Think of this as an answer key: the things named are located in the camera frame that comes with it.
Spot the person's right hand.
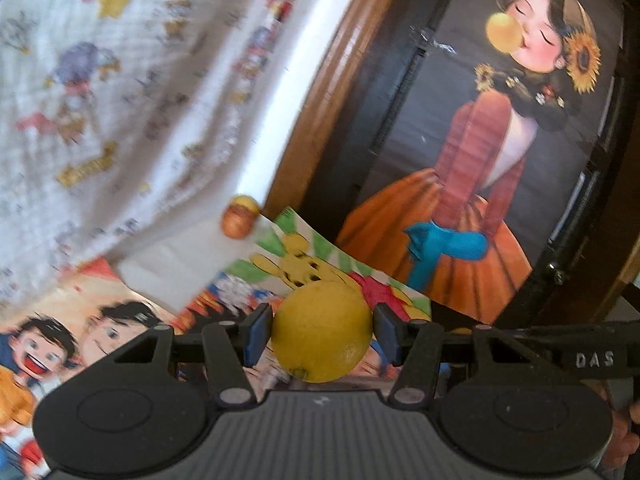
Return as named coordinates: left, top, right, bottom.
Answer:
left=602, top=400, right=640, bottom=468

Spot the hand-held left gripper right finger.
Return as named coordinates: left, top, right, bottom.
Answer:
left=373, top=303, right=541, bottom=409

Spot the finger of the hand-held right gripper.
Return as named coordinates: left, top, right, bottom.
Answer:
left=520, top=324, right=640, bottom=378

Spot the red yellow apple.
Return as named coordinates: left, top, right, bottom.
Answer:
left=222, top=204, right=261, bottom=239

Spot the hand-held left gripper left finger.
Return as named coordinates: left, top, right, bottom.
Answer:
left=111, top=303, right=274, bottom=409

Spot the cartoon children printed sheet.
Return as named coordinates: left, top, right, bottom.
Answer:
left=0, top=257, right=188, bottom=480

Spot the white printed cloth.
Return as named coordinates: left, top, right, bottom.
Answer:
left=0, top=0, right=371, bottom=306

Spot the large yellow pear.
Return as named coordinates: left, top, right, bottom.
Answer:
left=270, top=280, right=375, bottom=384

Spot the wooden frame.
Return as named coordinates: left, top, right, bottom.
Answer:
left=262, top=0, right=456, bottom=233

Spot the framed girl painting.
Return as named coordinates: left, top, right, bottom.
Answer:
left=305, top=0, right=640, bottom=331

